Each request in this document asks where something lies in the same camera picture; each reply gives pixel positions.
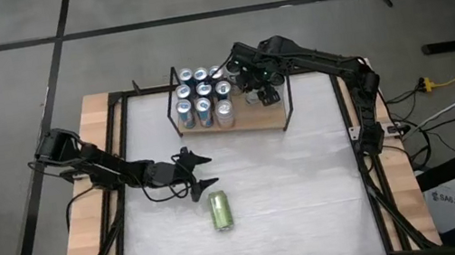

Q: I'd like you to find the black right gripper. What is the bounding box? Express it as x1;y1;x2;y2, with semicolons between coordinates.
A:
232;47;293;110

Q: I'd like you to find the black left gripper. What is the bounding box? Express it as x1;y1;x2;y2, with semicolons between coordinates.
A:
139;142;223;211

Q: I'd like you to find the white Celsius can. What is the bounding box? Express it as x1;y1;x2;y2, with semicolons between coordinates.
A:
223;59;246;97

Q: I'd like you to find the green beverage can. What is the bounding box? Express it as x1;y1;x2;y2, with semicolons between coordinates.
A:
206;189;236;233

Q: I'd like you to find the light wooden platform board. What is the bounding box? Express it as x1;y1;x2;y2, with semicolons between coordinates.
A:
33;43;442;255

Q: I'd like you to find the yellow power plug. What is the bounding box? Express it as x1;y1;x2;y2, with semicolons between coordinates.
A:
420;75;437;94

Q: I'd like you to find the white cardboard box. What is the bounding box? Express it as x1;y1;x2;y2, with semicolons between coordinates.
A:
422;177;455;236

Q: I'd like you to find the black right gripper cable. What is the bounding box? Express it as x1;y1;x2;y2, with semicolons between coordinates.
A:
214;50;243;76

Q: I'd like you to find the white metal bracket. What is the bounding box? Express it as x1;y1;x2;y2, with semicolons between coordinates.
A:
347;125;361;142

